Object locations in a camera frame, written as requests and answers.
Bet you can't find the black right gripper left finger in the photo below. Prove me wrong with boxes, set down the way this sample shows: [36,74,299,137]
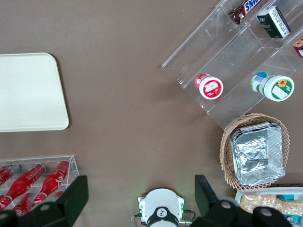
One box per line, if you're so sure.
[0,175,89,227]

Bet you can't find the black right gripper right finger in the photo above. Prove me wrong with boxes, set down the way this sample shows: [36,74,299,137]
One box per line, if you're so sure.
[191,174,297,227]

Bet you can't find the woven wicker basket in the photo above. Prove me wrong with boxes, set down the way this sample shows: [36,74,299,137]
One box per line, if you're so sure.
[220,113,291,191]

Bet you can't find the cream plastic tray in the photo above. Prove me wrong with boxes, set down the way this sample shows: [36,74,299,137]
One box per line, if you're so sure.
[0,52,70,132]

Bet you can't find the red cola bottle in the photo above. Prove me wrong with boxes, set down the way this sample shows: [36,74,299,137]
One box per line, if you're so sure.
[0,161,21,188]
[34,160,71,205]
[11,192,36,217]
[0,163,47,210]

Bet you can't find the white plastic snack bin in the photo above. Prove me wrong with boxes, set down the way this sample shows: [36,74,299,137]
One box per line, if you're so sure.
[233,186,303,227]

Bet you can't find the clear acrylic bottle box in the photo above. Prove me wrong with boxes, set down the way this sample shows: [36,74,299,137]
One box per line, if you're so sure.
[0,155,80,213]

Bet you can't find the beige puffed snack bag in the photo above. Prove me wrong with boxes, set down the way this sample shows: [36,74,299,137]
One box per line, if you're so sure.
[240,193,303,215]

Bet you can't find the aluminium foil container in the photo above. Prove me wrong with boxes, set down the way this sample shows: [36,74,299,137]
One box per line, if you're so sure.
[230,121,286,186]

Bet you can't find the red strawberry yogurt cup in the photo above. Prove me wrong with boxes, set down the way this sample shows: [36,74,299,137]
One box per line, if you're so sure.
[195,73,224,100]

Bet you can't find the green sunflower yogurt cup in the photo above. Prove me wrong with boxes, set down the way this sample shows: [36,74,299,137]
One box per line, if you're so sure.
[250,71,295,102]

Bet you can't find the clear acrylic tiered shelf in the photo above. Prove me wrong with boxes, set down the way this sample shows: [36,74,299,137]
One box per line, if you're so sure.
[161,0,303,131]

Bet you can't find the brown red snack package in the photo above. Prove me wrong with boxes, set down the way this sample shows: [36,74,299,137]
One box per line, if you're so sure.
[293,37,303,58]

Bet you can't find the black drink carton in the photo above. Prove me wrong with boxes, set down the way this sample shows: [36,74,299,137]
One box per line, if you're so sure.
[256,5,292,39]

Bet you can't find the Snickers chocolate bar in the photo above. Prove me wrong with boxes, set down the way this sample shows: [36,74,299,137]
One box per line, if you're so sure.
[228,0,263,25]

